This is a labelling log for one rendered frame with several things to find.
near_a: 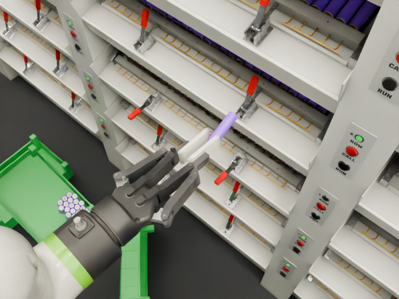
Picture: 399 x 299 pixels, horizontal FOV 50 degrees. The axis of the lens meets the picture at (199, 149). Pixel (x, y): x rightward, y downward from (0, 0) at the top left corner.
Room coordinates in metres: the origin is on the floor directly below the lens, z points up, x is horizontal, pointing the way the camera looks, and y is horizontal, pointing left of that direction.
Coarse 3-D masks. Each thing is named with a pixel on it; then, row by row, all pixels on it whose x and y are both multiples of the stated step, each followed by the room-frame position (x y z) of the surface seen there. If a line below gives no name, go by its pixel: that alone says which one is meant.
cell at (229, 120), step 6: (228, 114) 0.45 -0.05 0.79; (234, 114) 0.45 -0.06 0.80; (222, 120) 0.44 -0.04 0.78; (228, 120) 0.44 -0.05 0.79; (234, 120) 0.44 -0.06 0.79; (222, 126) 0.43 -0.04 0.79; (228, 126) 0.43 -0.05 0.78; (216, 132) 0.42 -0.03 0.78; (222, 132) 0.42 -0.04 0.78; (210, 138) 0.41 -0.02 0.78
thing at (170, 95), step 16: (128, 64) 0.77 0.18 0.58; (144, 80) 0.72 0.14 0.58; (176, 96) 0.66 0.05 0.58; (176, 112) 0.63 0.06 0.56; (192, 112) 0.62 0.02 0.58; (224, 144) 0.54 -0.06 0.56; (240, 144) 0.53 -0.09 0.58; (256, 160) 0.49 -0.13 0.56; (272, 160) 0.48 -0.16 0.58; (288, 176) 0.45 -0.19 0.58
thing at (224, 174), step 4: (232, 164) 0.48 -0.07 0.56; (236, 164) 0.48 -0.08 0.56; (228, 168) 0.47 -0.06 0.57; (232, 168) 0.47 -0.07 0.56; (224, 172) 0.46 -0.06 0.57; (228, 172) 0.46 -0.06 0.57; (220, 176) 0.45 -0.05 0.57; (224, 176) 0.45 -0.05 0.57; (216, 180) 0.44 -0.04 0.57; (220, 180) 0.44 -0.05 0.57; (216, 184) 0.43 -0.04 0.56
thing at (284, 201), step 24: (96, 72) 0.76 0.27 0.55; (120, 72) 0.77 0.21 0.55; (144, 96) 0.69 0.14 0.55; (168, 120) 0.62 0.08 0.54; (192, 120) 0.61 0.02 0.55; (216, 120) 0.61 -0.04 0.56; (288, 168) 0.47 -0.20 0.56; (264, 192) 0.43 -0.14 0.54; (288, 192) 0.42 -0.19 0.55; (288, 216) 0.38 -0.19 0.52
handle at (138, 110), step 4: (148, 100) 0.66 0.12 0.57; (144, 104) 0.65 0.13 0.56; (148, 104) 0.65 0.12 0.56; (140, 108) 0.64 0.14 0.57; (144, 108) 0.64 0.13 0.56; (132, 112) 0.62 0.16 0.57; (136, 112) 0.62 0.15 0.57; (140, 112) 0.63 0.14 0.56; (128, 116) 0.61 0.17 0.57; (132, 116) 0.61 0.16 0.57
